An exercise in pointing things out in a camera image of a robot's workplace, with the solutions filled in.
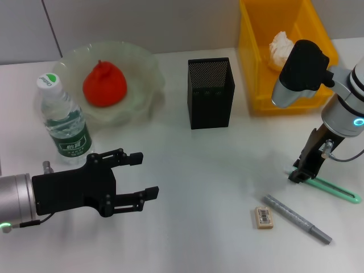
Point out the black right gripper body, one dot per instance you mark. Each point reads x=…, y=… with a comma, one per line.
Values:
x=315, y=153

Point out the yellow plastic storage bin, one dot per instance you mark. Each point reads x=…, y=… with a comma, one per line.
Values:
x=250, y=57

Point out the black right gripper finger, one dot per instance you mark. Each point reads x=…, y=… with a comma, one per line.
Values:
x=296, y=164
x=293, y=177

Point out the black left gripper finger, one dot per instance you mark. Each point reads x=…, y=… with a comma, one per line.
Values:
x=128, y=199
x=135, y=158

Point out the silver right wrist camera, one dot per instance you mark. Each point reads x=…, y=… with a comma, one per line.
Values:
x=304, y=65

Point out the translucent wavy fruit plate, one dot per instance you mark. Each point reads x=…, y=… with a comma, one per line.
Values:
x=142, y=74

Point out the grey marker pen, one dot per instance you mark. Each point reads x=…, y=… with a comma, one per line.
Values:
x=290, y=216

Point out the beige eraser with barcode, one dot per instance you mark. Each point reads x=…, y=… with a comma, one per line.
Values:
x=264, y=218

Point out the white paper ball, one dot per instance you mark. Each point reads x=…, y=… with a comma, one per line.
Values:
x=278, y=48

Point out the clear green-label water bottle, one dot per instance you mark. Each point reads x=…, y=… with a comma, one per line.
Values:
x=71, y=133

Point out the red-orange fruit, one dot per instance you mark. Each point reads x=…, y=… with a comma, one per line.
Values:
x=105, y=85

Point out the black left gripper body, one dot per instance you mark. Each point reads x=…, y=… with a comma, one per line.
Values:
x=74, y=187

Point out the black mesh pen holder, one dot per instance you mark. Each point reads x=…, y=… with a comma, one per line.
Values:
x=210, y=105

